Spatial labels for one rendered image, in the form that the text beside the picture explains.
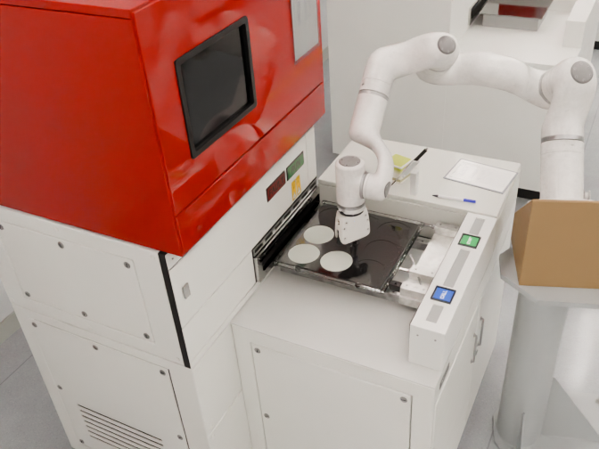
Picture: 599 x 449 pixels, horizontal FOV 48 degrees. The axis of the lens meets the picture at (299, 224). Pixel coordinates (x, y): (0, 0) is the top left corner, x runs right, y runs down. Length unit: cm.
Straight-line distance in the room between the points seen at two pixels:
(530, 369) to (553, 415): 33
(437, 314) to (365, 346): 23
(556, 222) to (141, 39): 124
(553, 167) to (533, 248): 24
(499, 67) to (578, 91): 23
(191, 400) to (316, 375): 37
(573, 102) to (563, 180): 22
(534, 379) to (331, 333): 82
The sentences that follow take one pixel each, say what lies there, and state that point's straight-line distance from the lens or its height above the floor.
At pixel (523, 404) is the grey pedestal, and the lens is 258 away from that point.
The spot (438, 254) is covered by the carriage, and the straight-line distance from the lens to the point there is 214.
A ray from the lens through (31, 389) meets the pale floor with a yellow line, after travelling 322.
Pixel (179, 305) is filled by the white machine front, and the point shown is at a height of 105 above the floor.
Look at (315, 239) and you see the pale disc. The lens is 217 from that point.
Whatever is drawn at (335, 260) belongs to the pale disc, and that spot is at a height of 90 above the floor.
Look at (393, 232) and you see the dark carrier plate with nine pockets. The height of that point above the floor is 90.
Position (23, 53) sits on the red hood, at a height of 170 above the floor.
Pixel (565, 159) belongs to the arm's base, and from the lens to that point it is 208.
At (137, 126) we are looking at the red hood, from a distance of 148.
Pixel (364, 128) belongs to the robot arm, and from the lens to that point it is 194.
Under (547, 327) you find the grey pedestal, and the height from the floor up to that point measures 64.
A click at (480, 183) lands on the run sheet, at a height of 97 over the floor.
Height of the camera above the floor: 220
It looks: 35 degrees down
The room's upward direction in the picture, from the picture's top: 5 degrees counter-clockwise
